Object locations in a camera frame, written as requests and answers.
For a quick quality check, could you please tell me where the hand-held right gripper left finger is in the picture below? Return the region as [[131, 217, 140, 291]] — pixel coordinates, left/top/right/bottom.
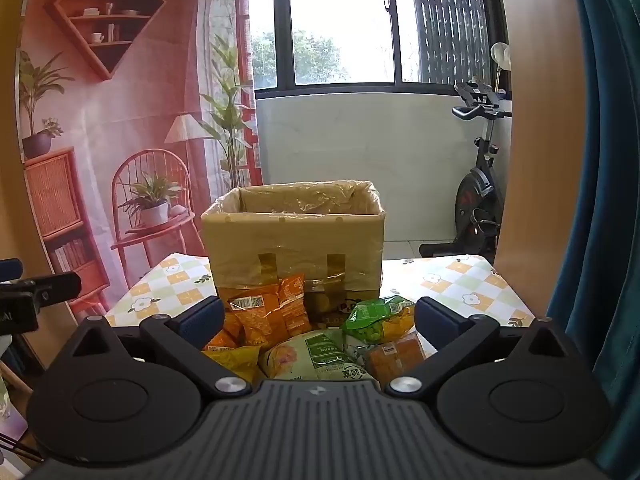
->
[[45, 297, 253, 399]]

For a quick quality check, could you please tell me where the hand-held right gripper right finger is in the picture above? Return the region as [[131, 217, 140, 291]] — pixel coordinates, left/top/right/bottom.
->
[[385, 296, 593, 399]]

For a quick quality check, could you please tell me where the clear brown bread packet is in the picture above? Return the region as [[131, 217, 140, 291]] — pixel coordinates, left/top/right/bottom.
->
[[364, 330, 427, 385]]

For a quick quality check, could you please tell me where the green snack packet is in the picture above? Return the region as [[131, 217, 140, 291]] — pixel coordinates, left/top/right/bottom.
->
[[341, 296, 417, 345]]

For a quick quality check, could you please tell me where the orange snack packet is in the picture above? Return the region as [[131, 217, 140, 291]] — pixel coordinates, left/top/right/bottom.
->
[[227, 284, 282, 349], [203, 312, 242, 351], [276, 273, 314, 337]]

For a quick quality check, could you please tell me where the crinkly yellow snack packet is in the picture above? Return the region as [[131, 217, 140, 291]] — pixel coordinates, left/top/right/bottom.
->
[[201, 345, 262, 385]]

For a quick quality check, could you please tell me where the pale green snack bag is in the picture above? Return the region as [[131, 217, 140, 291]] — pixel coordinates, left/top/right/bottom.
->
[[259, 329, 375, 382]]

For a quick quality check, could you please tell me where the black exercise bike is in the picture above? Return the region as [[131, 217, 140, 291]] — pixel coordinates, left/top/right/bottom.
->
[[419, 80, 514, 260]]

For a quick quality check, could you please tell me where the taped cardboard box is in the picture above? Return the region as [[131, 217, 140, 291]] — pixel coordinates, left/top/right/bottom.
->
[[201, 180, 387, 293]]

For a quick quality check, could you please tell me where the teal curtain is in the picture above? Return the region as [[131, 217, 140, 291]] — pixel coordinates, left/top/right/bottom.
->
[[544, 0, 640, 403]]

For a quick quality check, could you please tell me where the white globe floor lamp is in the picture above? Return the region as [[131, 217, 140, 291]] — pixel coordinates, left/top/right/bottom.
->
[[490, 42, 514, 97]]

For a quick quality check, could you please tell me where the black-framed window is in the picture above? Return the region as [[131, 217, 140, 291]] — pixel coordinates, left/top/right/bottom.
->
[[190, 0, 507, 101]]

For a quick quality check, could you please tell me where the pink room-print wall tapestry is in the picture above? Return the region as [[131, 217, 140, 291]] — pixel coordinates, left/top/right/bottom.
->
[[16, 0, 264, 327]]

